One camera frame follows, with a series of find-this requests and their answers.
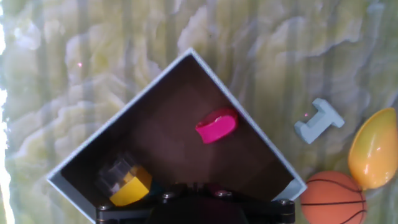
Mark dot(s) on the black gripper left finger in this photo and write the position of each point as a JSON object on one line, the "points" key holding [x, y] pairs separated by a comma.
{"points": [[174, 191]]}

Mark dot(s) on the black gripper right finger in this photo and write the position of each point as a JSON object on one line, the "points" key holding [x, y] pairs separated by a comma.
{"points": [[217, 190]]}

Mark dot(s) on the small pink toy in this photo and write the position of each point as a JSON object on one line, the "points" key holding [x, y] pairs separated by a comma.
{"points": [[217, 127]]}

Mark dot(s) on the orange toy basketball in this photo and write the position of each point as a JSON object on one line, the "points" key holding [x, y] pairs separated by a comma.
{"points": [[332, 199]]}

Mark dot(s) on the small grey toy block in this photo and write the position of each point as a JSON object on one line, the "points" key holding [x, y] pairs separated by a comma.
{"points": [[318, 123]]}

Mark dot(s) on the yellow orange toy mango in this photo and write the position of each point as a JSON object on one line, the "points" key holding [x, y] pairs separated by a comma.
{"points": [[374, 152]]}

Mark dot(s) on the light blue gift box base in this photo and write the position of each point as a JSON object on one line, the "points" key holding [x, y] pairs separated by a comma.
{"points": [[174, 102]]}

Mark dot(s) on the green marble pattern mat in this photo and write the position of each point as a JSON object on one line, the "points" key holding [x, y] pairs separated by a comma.
{"points": [[280, 46]]}

